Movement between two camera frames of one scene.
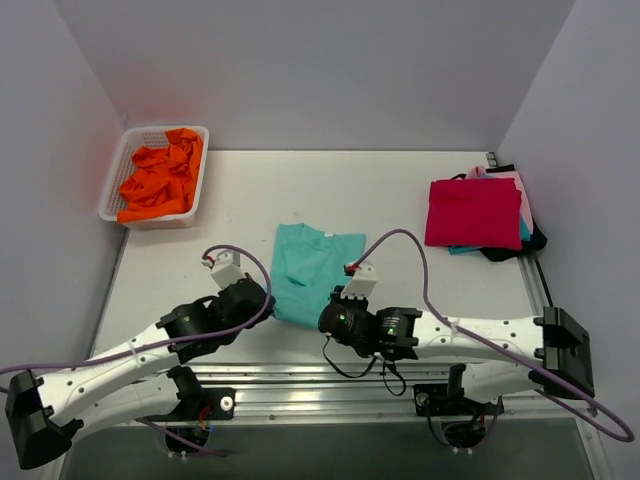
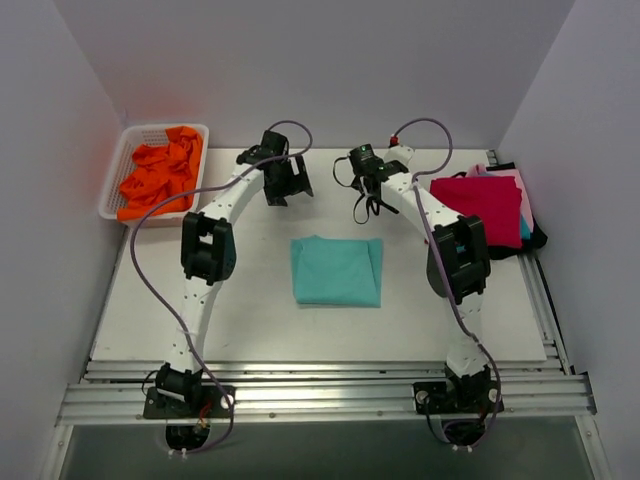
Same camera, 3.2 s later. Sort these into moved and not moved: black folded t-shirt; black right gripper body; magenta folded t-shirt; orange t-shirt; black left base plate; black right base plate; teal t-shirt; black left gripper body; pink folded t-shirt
Moved: teal t-shirt; black left gripper body; black right gripper body
Not moved: orange t-shirt; black folded t-shirt; pink folded t-shirt; black right base plate; magenta folded t-shirt; black left base plate
